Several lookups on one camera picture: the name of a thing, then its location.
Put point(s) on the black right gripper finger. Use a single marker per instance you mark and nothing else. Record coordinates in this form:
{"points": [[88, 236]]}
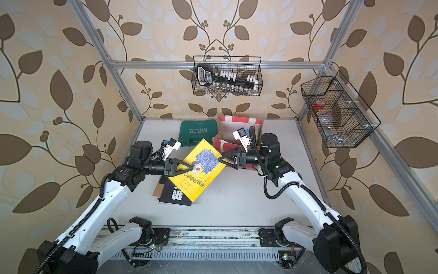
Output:
{"points": [[230, 154], [228, 163]]}

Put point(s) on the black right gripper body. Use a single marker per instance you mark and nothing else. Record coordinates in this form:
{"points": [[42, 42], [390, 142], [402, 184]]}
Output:
{"points": [[243, 160]]}

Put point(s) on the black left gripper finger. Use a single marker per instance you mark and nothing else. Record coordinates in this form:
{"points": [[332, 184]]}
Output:
{"points": [[180, 172], [178, 162]]}

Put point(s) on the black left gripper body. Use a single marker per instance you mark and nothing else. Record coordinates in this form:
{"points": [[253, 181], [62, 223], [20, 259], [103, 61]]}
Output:
{"points": [[167, 166]]}

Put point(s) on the burlap canvas bag red front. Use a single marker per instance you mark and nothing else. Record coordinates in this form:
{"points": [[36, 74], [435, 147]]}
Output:
{"points": [[237, 141]]}

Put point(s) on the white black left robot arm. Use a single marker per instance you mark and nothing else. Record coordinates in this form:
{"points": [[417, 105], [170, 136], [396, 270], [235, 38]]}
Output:
{"points": [[77, 250]]}

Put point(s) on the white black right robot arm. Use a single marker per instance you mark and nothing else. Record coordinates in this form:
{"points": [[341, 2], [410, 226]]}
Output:
{"points": [[332, 238]]}

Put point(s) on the green plastic tool case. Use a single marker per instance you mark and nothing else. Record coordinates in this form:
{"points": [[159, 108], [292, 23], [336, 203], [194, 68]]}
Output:
{"points": [[193, 132]]}

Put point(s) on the black socket wrench set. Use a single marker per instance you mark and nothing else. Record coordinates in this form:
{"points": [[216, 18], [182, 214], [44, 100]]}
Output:
{"points": [[205, 77]]}

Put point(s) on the red tape roll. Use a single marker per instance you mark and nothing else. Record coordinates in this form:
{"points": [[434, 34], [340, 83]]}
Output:
{"points": [[319, 104]]}

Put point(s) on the small circuit board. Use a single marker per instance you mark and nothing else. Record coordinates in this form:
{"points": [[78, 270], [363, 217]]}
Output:
{"points": [[287, 259]]}

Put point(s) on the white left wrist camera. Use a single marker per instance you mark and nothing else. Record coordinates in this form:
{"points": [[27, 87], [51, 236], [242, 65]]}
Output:
{"points": [[168, 146]]}

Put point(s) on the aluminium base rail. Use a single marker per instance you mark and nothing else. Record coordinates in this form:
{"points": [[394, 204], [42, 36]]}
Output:
{"points": [[212, 243]]}

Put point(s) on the black wire basket back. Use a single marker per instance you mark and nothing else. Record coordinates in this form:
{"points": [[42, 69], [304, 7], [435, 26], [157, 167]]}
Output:
{"points": [[243, 66]]}

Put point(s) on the black wire basket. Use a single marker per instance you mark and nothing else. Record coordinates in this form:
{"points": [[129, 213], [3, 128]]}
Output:
{"points": [[243, 66], [347, 119]]}

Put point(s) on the black wire basket right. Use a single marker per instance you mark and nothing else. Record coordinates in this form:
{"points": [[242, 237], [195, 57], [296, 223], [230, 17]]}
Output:
{"points": [[347, 119]]}

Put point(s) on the aluminium frame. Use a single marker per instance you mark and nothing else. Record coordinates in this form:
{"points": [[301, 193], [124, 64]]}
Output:
{"points": [[358, 78]]}

